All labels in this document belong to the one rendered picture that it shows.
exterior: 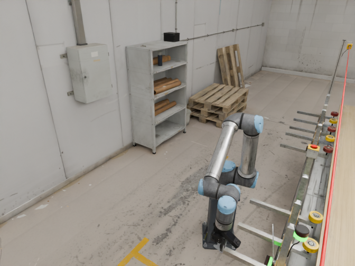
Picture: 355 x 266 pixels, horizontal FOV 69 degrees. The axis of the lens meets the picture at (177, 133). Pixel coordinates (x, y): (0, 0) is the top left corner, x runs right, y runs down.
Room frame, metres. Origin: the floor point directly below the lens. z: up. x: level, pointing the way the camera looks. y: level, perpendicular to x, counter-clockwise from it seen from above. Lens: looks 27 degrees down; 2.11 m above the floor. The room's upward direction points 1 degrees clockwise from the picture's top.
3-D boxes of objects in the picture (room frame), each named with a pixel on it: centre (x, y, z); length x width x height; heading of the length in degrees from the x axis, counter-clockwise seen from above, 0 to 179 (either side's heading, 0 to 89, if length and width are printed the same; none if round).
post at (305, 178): (1.33, -0.80, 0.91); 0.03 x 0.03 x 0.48; 59
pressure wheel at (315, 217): (1.24, -0.88, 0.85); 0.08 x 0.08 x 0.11
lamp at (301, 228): (0.88, -0.59, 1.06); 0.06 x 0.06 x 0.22; 59
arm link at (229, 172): (1.85, -0.43, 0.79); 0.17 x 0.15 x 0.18; 67
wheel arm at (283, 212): (1.34, -0.71, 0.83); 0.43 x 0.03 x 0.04; 59
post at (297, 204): (1.12, -0.67, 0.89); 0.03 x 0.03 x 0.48; 59
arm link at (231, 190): (1.14, -0.29, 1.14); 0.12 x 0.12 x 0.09; 67
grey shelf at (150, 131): (3.90, 0.28, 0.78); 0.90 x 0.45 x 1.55; 146
